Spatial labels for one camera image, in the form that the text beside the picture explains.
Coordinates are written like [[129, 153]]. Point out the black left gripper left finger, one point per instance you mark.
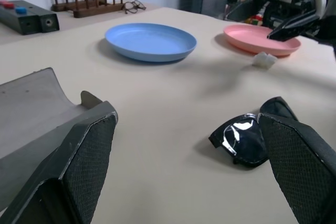
[[78, 161]]

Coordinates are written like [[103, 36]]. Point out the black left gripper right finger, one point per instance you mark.
[[296, 161]]

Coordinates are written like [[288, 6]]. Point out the pink round plate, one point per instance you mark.
[[244, 38]]

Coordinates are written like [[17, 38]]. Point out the black sunglasses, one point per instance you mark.
[[244, 142]]

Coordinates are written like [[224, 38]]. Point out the grey rectangular cloth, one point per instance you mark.
[[29, 108]]

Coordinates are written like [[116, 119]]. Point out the white crumpled paper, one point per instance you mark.
[[263, 60]]

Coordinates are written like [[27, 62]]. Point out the blue round plate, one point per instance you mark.
[[149, 40]]

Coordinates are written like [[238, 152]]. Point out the thin-framed clear eyeglasses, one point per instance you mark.
[[129, 7]]

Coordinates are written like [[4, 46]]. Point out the black box with buttons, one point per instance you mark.
[[26, 26]]

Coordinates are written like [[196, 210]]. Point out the blue round button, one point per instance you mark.
[[20, 10]]

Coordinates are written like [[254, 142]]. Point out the red round button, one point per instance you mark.
[[7, 5]]

